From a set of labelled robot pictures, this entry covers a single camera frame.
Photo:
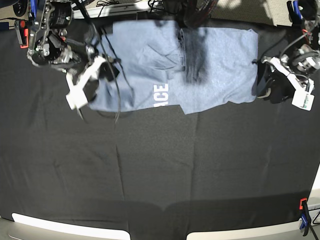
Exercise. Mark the light blue t-shirt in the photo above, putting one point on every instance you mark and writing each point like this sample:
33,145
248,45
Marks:
162,64

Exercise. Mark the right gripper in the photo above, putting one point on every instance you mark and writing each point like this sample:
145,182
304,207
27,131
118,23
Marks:
78,63

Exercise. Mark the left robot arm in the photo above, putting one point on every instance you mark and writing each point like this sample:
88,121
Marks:
310,32

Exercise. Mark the blue clamp top right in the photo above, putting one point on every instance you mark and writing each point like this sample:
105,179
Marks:
297,10

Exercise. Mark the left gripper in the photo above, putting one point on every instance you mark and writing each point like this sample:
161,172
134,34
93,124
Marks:
278,89

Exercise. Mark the red blue clamp front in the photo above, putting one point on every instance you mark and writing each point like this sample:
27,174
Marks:
305,217

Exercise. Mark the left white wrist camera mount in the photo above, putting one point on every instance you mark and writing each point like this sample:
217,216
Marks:
303,85

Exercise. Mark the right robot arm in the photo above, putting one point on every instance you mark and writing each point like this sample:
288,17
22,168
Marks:
49,42

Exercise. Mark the red black clamp left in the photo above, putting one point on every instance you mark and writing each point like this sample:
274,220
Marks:
20,26

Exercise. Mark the black table cloth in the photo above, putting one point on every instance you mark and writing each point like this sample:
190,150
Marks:
157,174

